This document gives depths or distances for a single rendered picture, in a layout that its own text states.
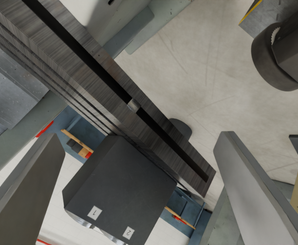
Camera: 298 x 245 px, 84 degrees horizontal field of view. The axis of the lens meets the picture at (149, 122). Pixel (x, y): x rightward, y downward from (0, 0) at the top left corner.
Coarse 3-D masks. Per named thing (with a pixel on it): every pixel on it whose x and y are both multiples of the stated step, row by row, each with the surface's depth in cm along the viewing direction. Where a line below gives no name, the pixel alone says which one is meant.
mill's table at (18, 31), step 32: (0, 0) 23; (32, 0) 24; (0, 32) 30; (32, 32) 24; (64, 32) 27; (32, 64) 35; (64, 64) 27; (96, 64) 29; (64, 96) 43; (96, 96) 29; (128, 96) 32; (128, 128) 32; (160, 128) 36; (160, 160) 38; (192, 160) 41; (192, 192) 46
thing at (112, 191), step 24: (120, 144) 39; (96, 168) 36; (120, 168) 39; (144, 168) 42; (72, 192) 36; (96, 192) 36; (120, 192) 39; (144, 192) 42; (168, 192) 45; (72, 216) 36; (96, 216) 36; (120, 216) 38; (144, 216) 41; (120, 240) 38; (144, 240) 41
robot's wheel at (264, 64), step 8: (272, 24) 47; (280, 24) 48; (264, 32) 45; (272, 32) 45; (256, 40) 47; (264, 40) 44; (272, 40) 44; (256, 48) 46; (264, 48) 44; (256, 56) 46; (264, 56) 44; (272, 56) 43; (256, 64) 46; (264, 64) 44; (272, 64) 43; (264, 72) 45; (272, 72) 44; (280, 72) 43; (272, 80) 45; (280, 80) 44; (288, 80) 43; (280, 88) 47; (288, 88) 46; (296, 88) 46
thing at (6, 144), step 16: (144, 16) 92; (128, 32) 87; (112, 48) 82; (48, 96) 67; (32, 112) 64; (48, 112) 67; (0, 128) 59; (16, 128) 61; (32, 128) 64; (0, 144) 59; (16, 144) 61; (0, 160) 59
